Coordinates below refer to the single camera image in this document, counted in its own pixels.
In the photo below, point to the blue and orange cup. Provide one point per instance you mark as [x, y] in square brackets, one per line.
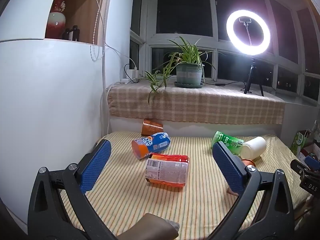
[151, 145]

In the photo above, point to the checked beige cloth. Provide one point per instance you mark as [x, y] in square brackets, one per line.
[200, 105]

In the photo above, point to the brown patterned paper cup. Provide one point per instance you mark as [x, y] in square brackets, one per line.
[150, 128]

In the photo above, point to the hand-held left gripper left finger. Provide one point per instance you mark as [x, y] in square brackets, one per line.
[96, 166]

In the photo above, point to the green paper bag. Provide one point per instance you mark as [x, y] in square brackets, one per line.
[299, 142]

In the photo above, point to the brown cushion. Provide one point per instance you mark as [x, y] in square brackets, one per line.
[147, 227]

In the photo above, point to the white plastic cup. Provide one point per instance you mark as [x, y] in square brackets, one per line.
[253, 148]

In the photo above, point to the orange snack cup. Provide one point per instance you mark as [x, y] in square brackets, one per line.
[167, 171]

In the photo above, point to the black tripod stand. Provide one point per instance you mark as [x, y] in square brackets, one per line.
[252, 77]

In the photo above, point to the small dark bottle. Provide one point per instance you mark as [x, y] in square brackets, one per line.
[66, 34]

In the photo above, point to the large dark bottle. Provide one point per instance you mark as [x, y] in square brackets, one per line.
[75, 33]

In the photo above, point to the potted spider plant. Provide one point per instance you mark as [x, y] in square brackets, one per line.
[188, 72]

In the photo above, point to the green printed cup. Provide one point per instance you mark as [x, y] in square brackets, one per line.
[227, 140]

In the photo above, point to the red and white vase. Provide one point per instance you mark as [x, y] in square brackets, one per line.
[57, 22]

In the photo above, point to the white cabinet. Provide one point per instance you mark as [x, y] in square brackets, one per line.
[50, 117]

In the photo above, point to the green plant saucer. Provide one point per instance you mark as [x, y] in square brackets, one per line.
[190, 85]

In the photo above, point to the striped yellow table cloth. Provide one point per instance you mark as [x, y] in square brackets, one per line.
[200, 205]

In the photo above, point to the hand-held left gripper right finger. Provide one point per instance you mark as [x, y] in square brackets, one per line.
[228, 167]

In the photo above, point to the white power adapter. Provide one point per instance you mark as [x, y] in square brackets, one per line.
[132, 73]

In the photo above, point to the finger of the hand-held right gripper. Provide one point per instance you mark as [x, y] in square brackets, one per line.
[312, 162]

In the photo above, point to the brown cup with orange rim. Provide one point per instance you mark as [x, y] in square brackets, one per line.
[248, 162]

